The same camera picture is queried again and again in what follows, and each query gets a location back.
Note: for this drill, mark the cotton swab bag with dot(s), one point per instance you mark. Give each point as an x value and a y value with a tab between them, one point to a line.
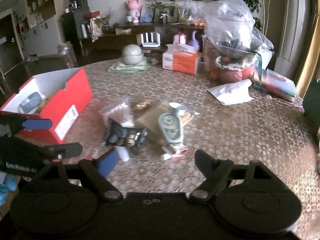
119	111

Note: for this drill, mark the white router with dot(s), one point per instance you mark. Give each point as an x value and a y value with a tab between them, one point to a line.
150	40

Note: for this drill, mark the orange plush toy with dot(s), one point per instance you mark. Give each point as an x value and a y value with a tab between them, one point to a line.
44	103

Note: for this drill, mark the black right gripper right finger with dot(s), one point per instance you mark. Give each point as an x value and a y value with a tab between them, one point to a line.
216	173

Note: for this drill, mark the orange white tissue box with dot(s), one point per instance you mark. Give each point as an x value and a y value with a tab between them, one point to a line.
181	58

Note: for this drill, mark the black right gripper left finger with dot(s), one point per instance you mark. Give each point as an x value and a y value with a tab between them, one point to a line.
94	172

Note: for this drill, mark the black snack packet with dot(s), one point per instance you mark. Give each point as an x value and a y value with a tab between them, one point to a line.
128	137

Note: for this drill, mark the pink pig plush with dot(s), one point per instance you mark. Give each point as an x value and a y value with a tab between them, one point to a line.
133	13

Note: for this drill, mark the purple gourd vase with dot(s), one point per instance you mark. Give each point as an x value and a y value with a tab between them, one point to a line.
193	41

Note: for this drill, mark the clear glass jar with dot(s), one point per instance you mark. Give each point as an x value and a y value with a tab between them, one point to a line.
66	52

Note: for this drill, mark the green ceramic lidded bowl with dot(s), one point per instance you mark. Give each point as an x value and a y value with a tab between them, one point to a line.
132	54

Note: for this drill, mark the white paper bag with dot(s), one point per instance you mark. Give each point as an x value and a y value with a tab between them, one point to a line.
232	93

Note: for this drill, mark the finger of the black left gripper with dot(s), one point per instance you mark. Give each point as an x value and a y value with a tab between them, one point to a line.
12	124
63	151

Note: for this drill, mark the large clear plastic bag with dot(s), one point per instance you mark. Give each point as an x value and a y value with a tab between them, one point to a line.
230	28

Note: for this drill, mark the dark green chair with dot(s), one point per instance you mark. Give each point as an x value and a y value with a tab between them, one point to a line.
311	102

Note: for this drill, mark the dark wooden sideboard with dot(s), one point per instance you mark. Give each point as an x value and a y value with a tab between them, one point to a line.
113	41

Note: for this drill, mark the pink toy appliance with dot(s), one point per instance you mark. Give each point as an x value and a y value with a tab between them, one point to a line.
179	38

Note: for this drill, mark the red white cardboard box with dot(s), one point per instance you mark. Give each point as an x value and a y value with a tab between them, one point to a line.
68	93

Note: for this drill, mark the teal correction tape dispenser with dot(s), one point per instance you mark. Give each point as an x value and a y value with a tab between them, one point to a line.
171	127

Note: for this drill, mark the green folded cloth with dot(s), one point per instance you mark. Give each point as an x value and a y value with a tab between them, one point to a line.
120	67

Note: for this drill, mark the brown paper packet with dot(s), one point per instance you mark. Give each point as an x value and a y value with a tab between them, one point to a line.
149	120

